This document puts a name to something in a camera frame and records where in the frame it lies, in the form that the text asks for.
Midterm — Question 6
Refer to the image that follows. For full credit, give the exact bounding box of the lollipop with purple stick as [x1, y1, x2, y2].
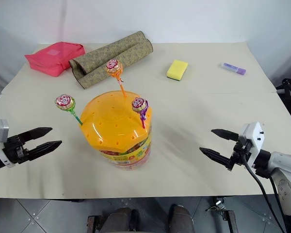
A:
[131, 97, 149, 130]

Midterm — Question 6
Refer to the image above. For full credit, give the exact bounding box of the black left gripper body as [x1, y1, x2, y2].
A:
[2, 134, 31, 165]

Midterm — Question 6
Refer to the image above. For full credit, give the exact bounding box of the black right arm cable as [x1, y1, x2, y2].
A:
[241, 145, 291, 233]

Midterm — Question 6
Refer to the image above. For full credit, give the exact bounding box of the rusty metal frame bar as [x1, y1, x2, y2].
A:
[86, 215, 105, 233]
[222, 210, 239, 233]

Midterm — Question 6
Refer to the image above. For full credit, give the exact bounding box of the rolled green patterned mat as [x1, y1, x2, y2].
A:
[68, 31, 154, 90]

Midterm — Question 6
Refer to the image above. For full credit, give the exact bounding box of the purple marker pen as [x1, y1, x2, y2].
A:
[220, 62, 247, 76]

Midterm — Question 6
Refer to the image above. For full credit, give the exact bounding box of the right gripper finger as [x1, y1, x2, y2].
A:
[210, 128, 241, 143]
[199, 147, 232, 168]

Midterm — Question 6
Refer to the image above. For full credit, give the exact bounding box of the pink fabric pouch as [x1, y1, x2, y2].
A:
[24, 41, 86, 78]

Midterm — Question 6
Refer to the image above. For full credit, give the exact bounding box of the metal table clamp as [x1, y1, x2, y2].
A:
[208, 198, 227, 215]

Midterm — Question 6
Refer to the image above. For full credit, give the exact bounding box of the lollipop jar with orange lid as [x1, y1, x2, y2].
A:
[80, 90, 153, 172]

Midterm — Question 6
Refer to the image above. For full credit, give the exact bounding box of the dark rounded shape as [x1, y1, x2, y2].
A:
[168, 204, 194, 233]
[104, 207, 140, 233]

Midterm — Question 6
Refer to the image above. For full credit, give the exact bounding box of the lollipop with green stick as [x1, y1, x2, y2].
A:
[54, 94, 83, 126]

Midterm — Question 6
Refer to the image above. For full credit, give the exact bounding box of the lollipop with orange stick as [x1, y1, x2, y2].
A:
[105, 59, 128, 99]

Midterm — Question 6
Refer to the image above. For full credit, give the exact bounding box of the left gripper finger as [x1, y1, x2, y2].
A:
[16, 127, 53, 144]
[26, 140, 63, 161]

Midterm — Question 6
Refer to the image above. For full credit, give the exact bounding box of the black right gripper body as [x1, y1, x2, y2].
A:
[226, 137, 253, 171]

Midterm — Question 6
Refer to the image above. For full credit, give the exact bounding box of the yellow sponge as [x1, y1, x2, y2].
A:
[166, 59, 189, 82]

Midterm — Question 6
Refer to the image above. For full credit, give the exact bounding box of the beige table cover sheet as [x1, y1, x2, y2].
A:
[0, 91, 291, 200]

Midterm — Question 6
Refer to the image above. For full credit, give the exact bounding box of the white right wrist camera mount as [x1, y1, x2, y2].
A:
[238, 121, 266, 168]

